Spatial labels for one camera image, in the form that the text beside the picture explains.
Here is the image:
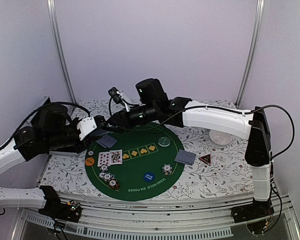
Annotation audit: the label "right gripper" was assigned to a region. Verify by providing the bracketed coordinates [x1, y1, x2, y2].
[103, 102, 159, 133]

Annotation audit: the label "clear dealer button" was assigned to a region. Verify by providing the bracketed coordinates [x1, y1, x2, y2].
[158, 136, 171, 147]

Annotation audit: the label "blue-backed card deck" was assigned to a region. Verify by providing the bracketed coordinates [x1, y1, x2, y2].
[90, 128, 110, 137]

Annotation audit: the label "orange big blind button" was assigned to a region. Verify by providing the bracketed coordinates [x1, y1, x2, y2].
[85, 157, 95, 167]

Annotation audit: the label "face-down cards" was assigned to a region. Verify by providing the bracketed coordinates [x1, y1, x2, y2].
[174, 149, 196, 166]
[96, 134, 117, 148]

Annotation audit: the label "face-up diamonds card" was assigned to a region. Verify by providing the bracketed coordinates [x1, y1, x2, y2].
[97, 151, 111, 167]

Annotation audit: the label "poker chip stack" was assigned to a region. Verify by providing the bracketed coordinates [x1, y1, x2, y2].
[98, 164, 116, 182]
[162, 164, 173, 176]

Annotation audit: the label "blue small blind button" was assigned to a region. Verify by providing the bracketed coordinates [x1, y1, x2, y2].
[143, 172, 155, 183]

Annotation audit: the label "black red triangle token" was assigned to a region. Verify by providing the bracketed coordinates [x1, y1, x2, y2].
[198, 154, 212, 166]

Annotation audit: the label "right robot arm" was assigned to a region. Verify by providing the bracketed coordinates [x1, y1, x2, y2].
[108, 78, 272, 218]

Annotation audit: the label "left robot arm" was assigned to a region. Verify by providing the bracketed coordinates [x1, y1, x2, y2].
[0, 102, 106, 217]

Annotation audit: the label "aluminium poker set case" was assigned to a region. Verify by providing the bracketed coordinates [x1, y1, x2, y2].
[26, 99, 80, 158]

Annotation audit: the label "round green poker mat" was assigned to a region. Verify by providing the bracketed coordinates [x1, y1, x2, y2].
[85, 123, 185, 202]

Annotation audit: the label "white bowl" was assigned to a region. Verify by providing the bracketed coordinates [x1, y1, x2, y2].
[208, 130, 232, 147]

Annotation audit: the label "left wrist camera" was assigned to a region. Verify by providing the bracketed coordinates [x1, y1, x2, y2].
[76, 115, 105, 141]

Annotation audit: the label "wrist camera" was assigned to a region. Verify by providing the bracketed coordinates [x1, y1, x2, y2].
[108, 87, 131, 112]
[76, 115, 105, 141]

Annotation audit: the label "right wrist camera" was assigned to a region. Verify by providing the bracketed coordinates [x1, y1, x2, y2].
[108, 87, 131, 112]

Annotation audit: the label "front aluminium rail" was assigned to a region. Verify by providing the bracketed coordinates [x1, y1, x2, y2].
[11, 193, 300, 240]

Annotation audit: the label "left aluminium frame post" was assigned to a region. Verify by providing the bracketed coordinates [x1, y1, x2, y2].
[46, 0, 77, 104]

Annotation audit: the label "aluminium frame post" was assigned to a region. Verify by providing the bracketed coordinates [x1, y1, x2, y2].
[46, 0, 77, 104]
[235, 0, 265, 107]

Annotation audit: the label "right aluminium frame post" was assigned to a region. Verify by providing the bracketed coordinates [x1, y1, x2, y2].
[235, 0, 265, 107]

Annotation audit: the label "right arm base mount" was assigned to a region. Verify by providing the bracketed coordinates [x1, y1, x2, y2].
[231, 199, 275, 235]

